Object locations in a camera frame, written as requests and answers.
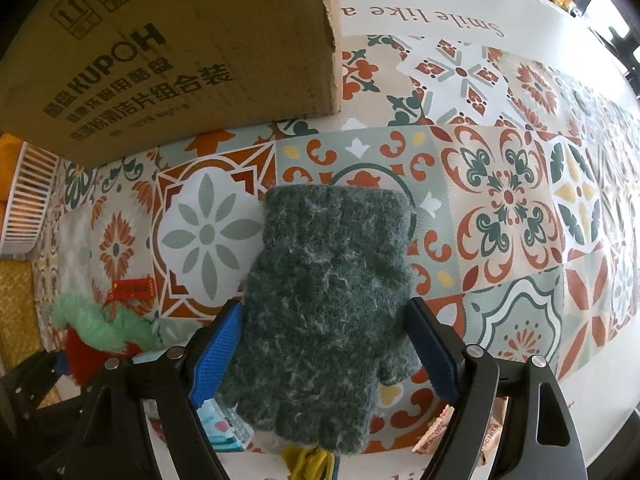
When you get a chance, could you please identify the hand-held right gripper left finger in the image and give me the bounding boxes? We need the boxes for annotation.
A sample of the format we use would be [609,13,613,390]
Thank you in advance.
[65,298,245,480]

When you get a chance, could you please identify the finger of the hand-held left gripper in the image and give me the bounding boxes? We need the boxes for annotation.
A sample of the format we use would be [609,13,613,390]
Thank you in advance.
[0,351,81,461]

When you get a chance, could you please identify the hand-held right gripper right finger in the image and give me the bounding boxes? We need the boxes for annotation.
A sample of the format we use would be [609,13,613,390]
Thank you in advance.
[403,297,589,480]

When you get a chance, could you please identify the dark green knitted glove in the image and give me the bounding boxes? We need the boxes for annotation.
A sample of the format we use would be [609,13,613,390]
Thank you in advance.
[219,184,419,454]

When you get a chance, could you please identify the light blue tissue packet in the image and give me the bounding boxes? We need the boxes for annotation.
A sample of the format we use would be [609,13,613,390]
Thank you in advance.
[132,349,254,457]

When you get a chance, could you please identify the yellow woven mat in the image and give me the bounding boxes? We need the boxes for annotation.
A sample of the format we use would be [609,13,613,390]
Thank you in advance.
[0,255,52,408]

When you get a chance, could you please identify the green and red fluffy toy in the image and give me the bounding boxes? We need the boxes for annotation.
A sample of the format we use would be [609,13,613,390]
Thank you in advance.
[51,292,162,387]

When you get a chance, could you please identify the pink snack packet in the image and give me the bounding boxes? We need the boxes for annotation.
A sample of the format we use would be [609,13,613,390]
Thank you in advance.
[414,396,507,467]

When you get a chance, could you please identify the red paper tag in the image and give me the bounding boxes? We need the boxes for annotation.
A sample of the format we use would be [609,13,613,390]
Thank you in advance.
[107,274,154,307]

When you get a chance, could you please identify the patterned tile tablecloth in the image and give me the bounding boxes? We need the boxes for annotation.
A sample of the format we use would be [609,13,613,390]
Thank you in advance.
[30,0,640,480]

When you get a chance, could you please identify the white slatted plastic basket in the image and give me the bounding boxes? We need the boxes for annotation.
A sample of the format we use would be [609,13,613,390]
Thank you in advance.
[0,132,62,257]

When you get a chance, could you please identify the orange object in basket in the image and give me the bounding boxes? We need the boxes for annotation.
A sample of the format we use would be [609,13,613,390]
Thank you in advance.
[0,133,27,162]

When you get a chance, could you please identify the brown cardboard box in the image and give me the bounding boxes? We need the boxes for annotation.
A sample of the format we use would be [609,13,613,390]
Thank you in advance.
[0,0,347,169]

